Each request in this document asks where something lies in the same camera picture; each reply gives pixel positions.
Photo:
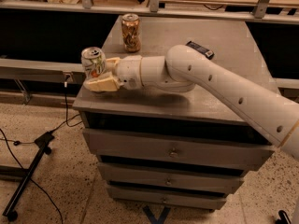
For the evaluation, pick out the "middle grey drawer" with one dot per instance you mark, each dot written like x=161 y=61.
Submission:
x=176 y=179

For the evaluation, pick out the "black stand leg with wheels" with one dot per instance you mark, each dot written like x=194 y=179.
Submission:
x=23 y=175

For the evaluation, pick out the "grey metal rail bench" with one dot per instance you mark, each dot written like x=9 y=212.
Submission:
x=41 y=71

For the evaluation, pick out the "grey drawer cabinet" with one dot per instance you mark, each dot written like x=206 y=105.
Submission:
x=194 y=114

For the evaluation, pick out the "brown gold soda can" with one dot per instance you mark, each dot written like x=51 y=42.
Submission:
x=130 y=32

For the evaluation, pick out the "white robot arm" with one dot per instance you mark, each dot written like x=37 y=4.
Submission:
x=273 y=116

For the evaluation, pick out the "7up soda can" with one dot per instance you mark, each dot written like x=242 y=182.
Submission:
x=93 y=61

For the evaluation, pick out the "bottom grey drawer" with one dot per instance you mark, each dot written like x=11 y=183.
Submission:
x=165 y=197

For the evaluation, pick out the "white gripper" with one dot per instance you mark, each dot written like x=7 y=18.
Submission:
x=129 y=71

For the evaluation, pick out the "top grey drawer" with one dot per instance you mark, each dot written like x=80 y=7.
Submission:
x=145 y=148

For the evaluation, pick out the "grey shelf frame rail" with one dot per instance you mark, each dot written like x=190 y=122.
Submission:
x=270 y=11

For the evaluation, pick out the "grey drawer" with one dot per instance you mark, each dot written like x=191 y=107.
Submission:
x=145 y=148
x=176 y=179
x=165 y=197

